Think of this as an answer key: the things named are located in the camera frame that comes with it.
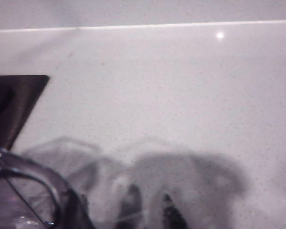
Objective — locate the clear faceted plastic mug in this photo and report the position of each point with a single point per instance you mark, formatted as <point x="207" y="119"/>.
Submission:
<point x="38" y="190"/>

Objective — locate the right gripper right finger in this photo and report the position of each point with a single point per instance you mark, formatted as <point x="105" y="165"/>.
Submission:
<point x="172" y="214"/>

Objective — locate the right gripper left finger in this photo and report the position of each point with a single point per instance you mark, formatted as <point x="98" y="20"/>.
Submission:
<point x="131" y="207"/>

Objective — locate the black undermount sink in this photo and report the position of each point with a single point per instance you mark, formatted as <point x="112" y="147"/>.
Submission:
<point x="16" y="107"/>

